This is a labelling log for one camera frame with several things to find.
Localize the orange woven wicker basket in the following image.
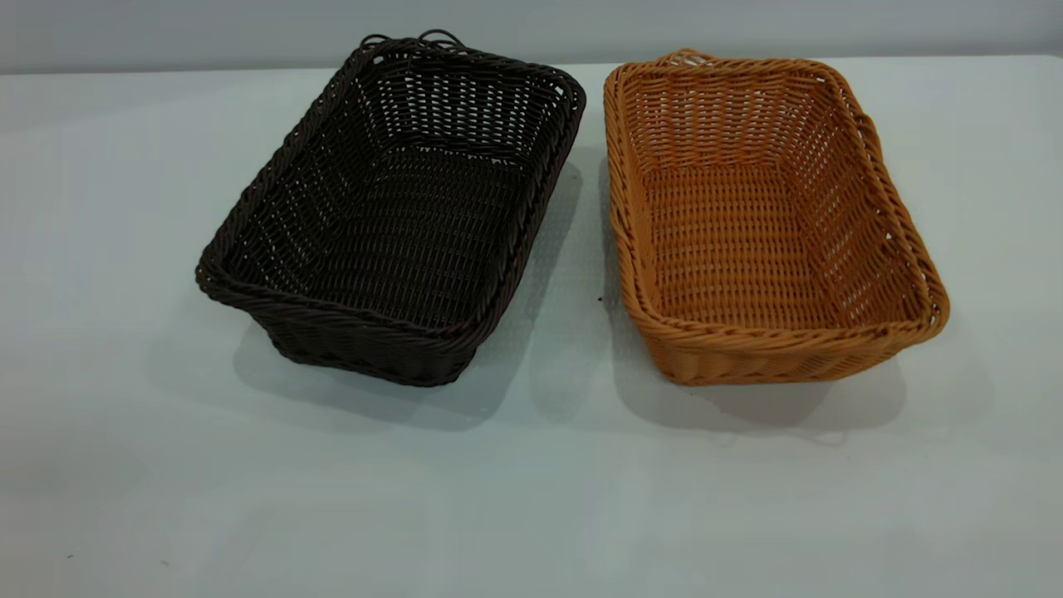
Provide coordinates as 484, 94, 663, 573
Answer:
603, 48, 951, 386

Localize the black woven wicker basket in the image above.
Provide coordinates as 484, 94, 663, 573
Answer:
195, 30, 587, 388

